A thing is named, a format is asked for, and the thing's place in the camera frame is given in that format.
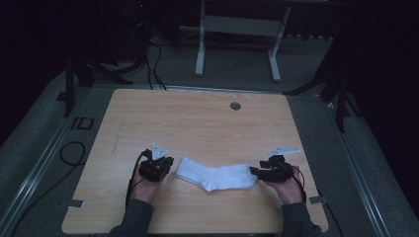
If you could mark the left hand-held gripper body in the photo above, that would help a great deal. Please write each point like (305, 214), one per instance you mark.
(153, 168)

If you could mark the black floor stand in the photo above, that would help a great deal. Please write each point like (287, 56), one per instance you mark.
(69, 92)
(341, 98)

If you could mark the metal floor rail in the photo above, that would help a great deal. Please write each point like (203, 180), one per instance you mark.
(29, 181)
(359, 177)

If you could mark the person's right hand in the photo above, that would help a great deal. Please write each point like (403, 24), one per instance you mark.
(290, 191)

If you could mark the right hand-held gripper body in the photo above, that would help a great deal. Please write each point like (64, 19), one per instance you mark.
(278, 169)

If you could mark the white metal desk frame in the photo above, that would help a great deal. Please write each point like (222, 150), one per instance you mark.
(242, 25)

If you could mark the grey round table grommet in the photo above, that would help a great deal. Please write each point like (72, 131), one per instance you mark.
(235, 106)

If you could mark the grey tape piece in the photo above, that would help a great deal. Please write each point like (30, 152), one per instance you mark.
(318, 199)
(76, 203)

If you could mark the person's left hand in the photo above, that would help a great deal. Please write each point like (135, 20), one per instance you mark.
(146, 191)

